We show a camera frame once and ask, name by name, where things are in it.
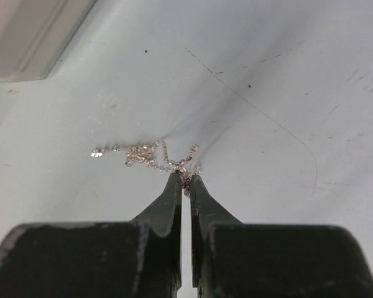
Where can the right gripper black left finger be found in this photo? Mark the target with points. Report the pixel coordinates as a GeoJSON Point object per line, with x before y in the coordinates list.
{"type": "Point", "coordinates": [158, 268]}

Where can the beige jewelry box clear case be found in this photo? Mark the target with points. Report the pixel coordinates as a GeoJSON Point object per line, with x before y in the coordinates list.
{"type": "Point", "coordinates": [34, 34]}

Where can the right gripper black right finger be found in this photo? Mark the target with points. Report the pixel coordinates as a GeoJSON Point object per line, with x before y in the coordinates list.
{"type": "Point", "coordinates": [206, 212]}

